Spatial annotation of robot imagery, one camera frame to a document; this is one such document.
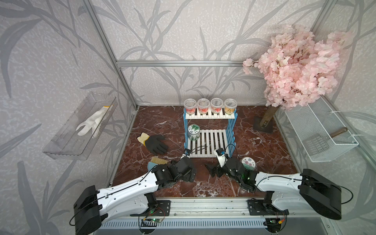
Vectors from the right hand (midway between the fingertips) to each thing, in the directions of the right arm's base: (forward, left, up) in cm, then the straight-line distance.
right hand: (210, 160), depth 82 cm
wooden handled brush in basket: (+2, -55, +25) cm, 61 cm away
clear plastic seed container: (+19, -3, +25) cm, 32 cm away
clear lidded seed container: (+19, +4, +25) cm, 32 cm away
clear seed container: (+20, -10, +25) cm, 33 cm away
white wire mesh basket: (+2, -48, +25) cm, 54 cm away
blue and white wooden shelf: (+17, -1, -7) cm, 19 cm away
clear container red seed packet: (+20, +11, +25) cm, 34 cm away
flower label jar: (-2, -21, 0) cm, 21 cm away
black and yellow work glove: (+14, +35, -6) cm, 38 cm away
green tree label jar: (+18, +10, +2) cm, 20 cm away
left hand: (-5, +12, 0) cm, 13 cm away
